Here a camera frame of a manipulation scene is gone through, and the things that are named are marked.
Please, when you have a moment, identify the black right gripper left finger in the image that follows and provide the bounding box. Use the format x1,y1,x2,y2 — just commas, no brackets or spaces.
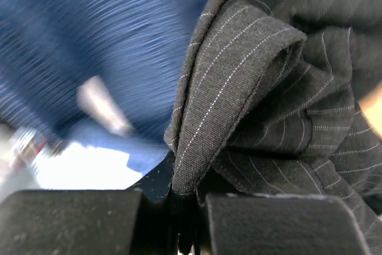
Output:
1,153,176,254

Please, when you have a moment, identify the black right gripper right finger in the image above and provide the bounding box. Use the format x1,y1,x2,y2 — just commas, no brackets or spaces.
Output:
194,193,371,255

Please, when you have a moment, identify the dark pinstriped shirt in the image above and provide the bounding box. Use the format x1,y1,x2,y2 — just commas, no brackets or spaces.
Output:
165,0,381,254

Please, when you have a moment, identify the blue checked shirt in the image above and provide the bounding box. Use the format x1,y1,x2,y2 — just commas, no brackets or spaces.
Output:
1,0,207,174

